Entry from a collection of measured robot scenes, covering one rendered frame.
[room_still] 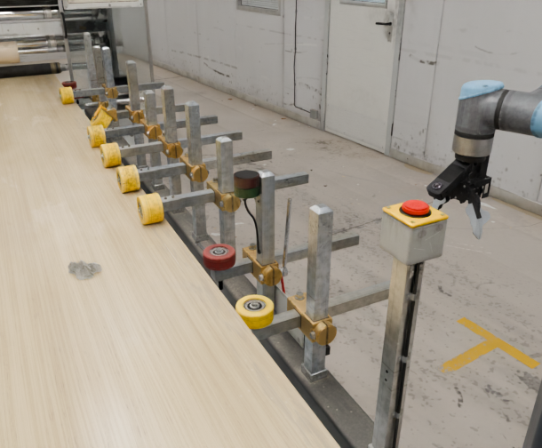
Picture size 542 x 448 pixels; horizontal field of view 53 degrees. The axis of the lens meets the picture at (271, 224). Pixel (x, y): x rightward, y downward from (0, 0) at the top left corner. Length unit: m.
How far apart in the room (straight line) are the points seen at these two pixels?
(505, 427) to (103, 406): 1.66
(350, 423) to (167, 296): 0.47
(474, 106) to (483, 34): 2.83
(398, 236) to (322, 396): 0.53
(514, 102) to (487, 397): 1.40
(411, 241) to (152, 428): 0.49
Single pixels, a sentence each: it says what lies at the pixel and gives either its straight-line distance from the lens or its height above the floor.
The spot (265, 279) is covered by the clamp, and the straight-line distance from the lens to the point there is 1.36.
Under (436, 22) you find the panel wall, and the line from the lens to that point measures 4.40.
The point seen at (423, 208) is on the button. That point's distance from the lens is 0.83.
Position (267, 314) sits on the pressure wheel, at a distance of 1.14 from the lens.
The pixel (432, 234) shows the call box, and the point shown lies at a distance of 0.84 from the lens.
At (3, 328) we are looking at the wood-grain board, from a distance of 1.23.
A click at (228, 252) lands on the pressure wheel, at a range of 1.35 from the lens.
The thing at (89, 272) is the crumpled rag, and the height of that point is 0.91.
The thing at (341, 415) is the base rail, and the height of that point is 0.70.
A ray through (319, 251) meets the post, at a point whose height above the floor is 1.04.
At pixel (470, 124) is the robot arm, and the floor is 1.22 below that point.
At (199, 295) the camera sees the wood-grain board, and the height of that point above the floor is 0.90.
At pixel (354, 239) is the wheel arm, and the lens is 1.55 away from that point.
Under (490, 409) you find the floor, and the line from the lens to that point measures 2.37.
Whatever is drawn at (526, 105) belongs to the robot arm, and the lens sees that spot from 1.31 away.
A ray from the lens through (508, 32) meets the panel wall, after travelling 4.04.
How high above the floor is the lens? 1.57
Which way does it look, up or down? 26 degrees down
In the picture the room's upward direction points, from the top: straight up
